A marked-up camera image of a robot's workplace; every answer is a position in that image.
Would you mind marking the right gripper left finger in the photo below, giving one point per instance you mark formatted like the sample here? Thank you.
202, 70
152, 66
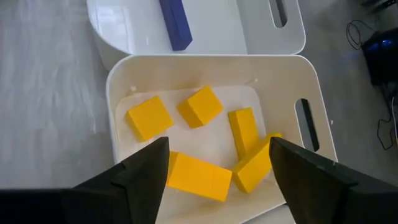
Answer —
93, 205

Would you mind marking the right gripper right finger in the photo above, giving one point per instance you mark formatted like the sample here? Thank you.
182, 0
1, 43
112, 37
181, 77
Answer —
326, 199

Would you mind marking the long yellow wooden block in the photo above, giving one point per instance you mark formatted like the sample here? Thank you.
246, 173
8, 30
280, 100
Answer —
253, 168
244, 132

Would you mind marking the yellow wooden cube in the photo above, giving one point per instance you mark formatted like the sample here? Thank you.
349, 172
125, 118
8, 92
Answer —
200, 106
149, 117

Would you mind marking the yellow rectangular block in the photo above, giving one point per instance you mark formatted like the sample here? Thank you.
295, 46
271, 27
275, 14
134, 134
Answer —
199, 175

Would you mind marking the purple wooden block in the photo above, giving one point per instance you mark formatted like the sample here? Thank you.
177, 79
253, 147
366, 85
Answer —
177, 25

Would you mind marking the white plastic bin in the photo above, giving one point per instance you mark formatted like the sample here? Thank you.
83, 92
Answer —
217, 31
280, 81

